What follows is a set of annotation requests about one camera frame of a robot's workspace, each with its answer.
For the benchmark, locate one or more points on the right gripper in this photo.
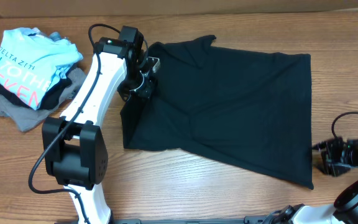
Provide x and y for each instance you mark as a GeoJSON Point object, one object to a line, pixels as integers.
{"type": "Point", "coordinates": [331, 168]}

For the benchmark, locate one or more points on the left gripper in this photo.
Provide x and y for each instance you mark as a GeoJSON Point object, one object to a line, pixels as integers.
{"type": "Point", "coordinates": [146, 94]}

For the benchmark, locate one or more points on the black t-shirt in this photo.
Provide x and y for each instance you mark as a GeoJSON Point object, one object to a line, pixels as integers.
{"type": "Point", "coordinates": [247, 109]}

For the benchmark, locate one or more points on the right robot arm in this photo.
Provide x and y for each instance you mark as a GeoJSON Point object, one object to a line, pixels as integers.
{"type": "Point", "coordinates": [343, 210]}

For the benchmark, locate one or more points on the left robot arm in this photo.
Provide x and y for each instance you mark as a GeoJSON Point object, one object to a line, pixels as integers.
{"type": "Point", "coordinates": [75, 157]}

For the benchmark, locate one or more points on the folded black shirt in stack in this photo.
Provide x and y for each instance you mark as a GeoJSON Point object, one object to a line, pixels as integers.
{"type": "Point", "coordinates": [53, 96]}

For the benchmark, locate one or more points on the light blue printed t-shirt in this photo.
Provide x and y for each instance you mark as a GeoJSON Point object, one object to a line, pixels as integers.
{"type": "Point", "coordinates": [32, 63]}

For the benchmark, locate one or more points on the folded grey shirt in stack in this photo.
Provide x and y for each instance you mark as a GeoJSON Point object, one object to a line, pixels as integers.
{"type": "Point", "coordinates": [27, 118]}

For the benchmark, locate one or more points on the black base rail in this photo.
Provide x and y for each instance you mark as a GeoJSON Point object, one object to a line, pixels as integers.
{"type": "Point", "coordinates": [245, 220]}

